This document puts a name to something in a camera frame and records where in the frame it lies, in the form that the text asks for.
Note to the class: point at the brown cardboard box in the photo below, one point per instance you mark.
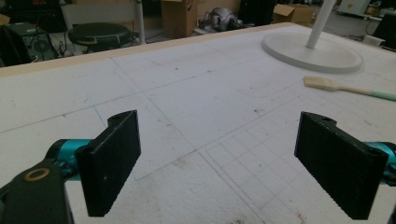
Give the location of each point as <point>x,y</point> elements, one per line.
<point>179,17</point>

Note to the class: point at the white metal chair frame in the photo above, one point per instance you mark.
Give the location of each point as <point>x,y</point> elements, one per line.
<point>137,18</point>

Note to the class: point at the open cardboard box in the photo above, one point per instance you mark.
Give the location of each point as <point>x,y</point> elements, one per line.
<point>294,13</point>

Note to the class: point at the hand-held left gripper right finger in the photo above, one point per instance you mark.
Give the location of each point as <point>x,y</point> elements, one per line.
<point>339,168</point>

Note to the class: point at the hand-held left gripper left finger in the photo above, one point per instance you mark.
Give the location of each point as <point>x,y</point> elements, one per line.
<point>107,165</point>

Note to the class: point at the black round stool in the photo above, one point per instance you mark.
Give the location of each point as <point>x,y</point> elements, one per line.
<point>99,35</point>

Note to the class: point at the white lamp stand with round base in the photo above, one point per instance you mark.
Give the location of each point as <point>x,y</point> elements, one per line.
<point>311,51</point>

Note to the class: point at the grey backpack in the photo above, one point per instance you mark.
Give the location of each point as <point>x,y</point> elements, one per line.
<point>221,19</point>

